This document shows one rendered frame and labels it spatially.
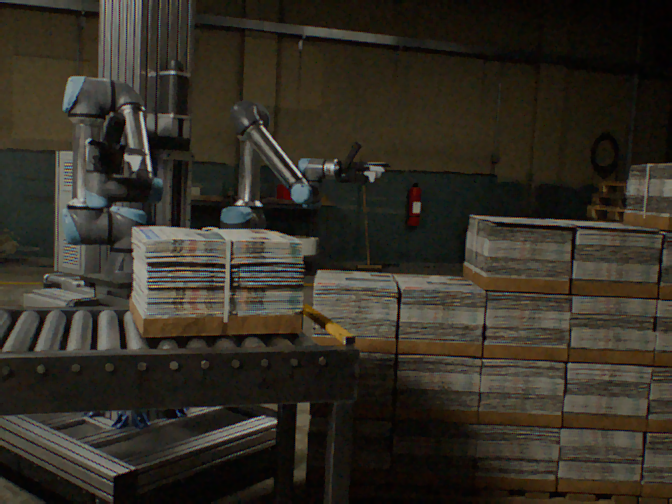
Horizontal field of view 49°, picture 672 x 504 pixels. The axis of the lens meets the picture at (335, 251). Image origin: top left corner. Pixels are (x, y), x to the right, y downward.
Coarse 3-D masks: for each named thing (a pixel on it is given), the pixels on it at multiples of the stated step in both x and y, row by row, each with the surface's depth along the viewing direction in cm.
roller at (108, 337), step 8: (104, 312) 195; (112, 312) 196; (104, 320) 185; (112, 320) 186; (104, 328) 176; (112, 328) 176; (104, 336) 168; (112, 336) 168; (104, 344) 160; (112, 344) 160
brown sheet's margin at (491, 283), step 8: (464, 264) 281; (464, 272) 280; (472, 272) 266; (472, 280) 265; (480, 280) 252; (488, 280) 246; (496, 280) 246; (504, 280) 246; (512, 280) 246; (520, 280) 246; (528, 280) 246; (536, 280) 246; (544, 280) 246; (552, 280) 246; (560, 280) 246; (568, 280) 247; (488, 288) 246; (496, 288) 246; (504, 288) 247; (512, 288) 247; (520, 288) 247; (528, 288) 247; (536, 288) 247; (544, 288) 247; (552, 288) 247; (560, 288) 247
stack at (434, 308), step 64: (384, 320) 248; (448, 320) 248; (512, 320) 249; (576, 320) 249; (640, 320) 248; (384, 384) 250; (448, 384) 250; (512, 384) 250; (576, 384) 251; (640, 384) 251; (320, 448) 253; (384, 448) 253; (448, 448) 253; (512, 448) 252; (576, 448) 252; (640, 448) 252
